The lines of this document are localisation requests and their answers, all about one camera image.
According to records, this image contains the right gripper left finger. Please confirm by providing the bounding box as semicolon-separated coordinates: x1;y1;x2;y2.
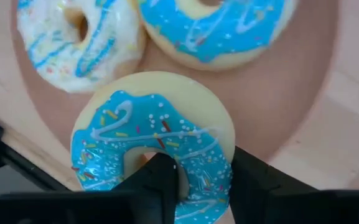
113;152;180;224

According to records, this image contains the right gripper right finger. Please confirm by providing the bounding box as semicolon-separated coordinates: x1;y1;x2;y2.
228;146;319;224

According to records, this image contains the blue iced sprinkled donut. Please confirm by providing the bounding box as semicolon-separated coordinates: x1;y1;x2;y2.
70;70;237;224

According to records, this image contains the white donut blue drizzle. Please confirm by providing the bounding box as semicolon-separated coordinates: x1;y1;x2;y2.
16;0;147;95

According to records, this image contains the large pink plate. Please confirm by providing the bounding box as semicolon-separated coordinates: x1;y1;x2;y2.
9;0;339;194

